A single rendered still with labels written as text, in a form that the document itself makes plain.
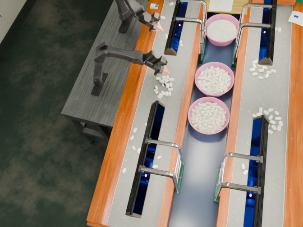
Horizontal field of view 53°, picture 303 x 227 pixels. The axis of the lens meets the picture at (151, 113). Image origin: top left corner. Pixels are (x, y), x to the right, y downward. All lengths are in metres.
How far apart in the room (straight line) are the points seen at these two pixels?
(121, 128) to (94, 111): 0.30
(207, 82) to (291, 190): 0.86
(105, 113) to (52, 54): 1.53
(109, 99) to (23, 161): 1.22
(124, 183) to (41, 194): 1.17
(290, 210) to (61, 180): 1.89
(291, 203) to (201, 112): 0.75
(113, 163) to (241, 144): 0.81
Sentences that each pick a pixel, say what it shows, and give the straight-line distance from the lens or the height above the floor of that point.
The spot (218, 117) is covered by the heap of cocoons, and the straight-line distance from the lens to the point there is 2.03.
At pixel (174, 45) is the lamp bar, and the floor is 1.09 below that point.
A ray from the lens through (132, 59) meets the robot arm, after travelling 1.97.
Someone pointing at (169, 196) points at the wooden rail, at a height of 0.76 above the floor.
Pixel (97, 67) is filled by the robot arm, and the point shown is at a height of 0.93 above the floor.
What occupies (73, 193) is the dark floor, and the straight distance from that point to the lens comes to 2.82.
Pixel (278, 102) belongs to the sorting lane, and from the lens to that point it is 2.14.
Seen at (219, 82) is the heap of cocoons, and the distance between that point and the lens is 2.16.
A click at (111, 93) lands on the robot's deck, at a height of 0.67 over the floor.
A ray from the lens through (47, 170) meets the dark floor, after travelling 2.98.
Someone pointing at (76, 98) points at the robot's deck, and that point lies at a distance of 2.33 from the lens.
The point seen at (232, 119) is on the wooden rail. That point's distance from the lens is 2.00.
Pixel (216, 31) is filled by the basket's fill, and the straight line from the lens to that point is 2.41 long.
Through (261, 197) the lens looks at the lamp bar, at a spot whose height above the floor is 1.08.
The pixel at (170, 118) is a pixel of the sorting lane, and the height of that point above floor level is 0.74.
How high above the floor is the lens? 2.59
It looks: 64 degrees down
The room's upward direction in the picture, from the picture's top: 17 degrees counter-clockwise
